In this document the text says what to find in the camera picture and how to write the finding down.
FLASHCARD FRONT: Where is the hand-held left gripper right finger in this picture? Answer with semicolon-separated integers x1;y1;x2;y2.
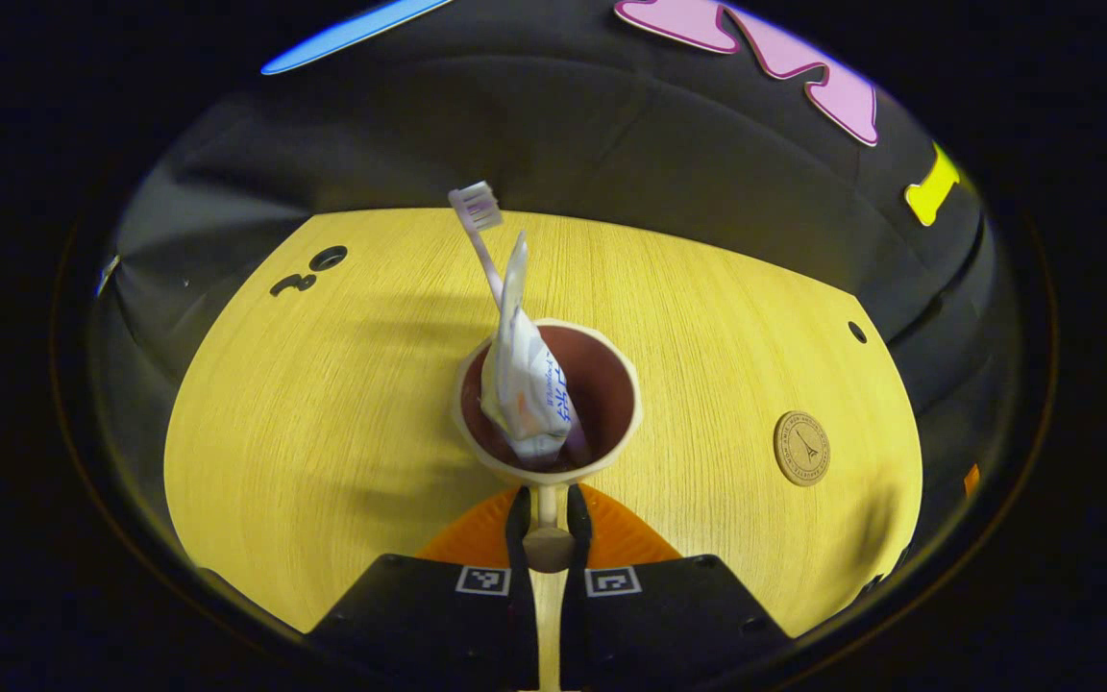
565;483;795;692

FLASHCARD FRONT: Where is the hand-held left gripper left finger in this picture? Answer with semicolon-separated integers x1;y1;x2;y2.
308;485;535;692

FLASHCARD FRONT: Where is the round brown coaster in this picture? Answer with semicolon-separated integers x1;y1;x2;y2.
773;410;832;488

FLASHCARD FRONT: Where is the beige cup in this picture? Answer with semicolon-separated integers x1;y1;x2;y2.
451;318;644;692

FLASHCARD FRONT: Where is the white toothpaste tube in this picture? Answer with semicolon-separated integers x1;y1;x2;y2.
480;231;583;460

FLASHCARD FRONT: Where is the pink white toothbrush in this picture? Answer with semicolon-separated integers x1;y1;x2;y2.
448;181;508;307

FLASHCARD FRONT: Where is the wooden desktop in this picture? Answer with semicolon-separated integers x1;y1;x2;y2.
163;208;924;640

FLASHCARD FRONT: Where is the black backdrop cloth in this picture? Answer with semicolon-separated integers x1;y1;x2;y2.
83;0;1006;616

